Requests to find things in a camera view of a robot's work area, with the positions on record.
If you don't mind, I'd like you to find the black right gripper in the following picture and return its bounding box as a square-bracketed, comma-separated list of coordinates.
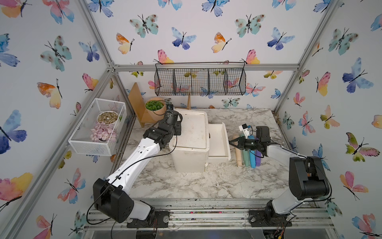
[228, 137, 261, 151]

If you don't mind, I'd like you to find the peach toy microphone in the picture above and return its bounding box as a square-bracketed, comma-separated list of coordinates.
[235, 148, 243, 167]

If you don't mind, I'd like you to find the green toy microphone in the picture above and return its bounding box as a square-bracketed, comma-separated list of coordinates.
[242, 150, 251, 167]

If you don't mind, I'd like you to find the blue toy microphone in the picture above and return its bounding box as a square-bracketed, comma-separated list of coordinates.
[249, 150, 257, 168]

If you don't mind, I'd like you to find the white drawer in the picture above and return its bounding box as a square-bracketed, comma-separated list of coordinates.
[207, 122, 231, 163]

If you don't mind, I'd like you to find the purple toy microphone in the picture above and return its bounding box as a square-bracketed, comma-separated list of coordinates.
[255, 150, 262, 167]

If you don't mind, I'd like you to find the white plastic drawer cabinet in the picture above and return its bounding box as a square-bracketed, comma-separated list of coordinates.
[169, 108, 210, 173]

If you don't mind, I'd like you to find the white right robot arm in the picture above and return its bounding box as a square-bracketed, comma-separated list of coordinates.
[229, 126, 332, 215]

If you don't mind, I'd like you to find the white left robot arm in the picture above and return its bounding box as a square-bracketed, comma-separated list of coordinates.
[93, 105, 183, 226]

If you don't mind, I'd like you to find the peach pot green plant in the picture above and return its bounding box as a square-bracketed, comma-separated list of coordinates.
[145, 97, 167, 121]

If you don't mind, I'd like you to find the wooden shelf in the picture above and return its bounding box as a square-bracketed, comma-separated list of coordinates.
[128, 82, 192, 126]

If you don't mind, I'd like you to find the bowl of pebbles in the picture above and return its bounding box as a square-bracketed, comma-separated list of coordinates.
[96, 111, 119, 125]

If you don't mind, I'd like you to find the pink flower succulent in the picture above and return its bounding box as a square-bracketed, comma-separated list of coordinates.
[90, 123, 117, 142]

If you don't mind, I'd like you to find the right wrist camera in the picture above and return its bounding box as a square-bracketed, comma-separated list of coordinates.
[239, 124, 253, 139]

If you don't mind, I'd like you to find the black wire wall basket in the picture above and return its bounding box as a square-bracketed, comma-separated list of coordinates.
[151, 62, 247, 99]

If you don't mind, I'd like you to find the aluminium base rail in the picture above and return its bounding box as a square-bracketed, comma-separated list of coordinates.
[83, 198, 338, 239]

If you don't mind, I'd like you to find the white mesh wall basket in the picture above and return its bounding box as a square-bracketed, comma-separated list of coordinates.
[68, 98, 127, 156]

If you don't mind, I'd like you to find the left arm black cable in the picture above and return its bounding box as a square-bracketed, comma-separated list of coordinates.
[86, 100, 179, 239]

